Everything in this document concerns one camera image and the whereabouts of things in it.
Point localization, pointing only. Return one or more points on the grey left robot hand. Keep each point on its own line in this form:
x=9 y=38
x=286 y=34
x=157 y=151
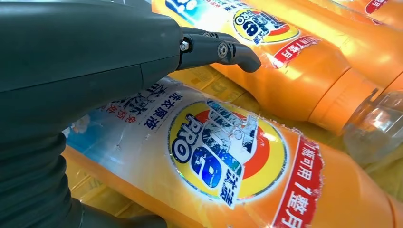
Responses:
x=78 y=47

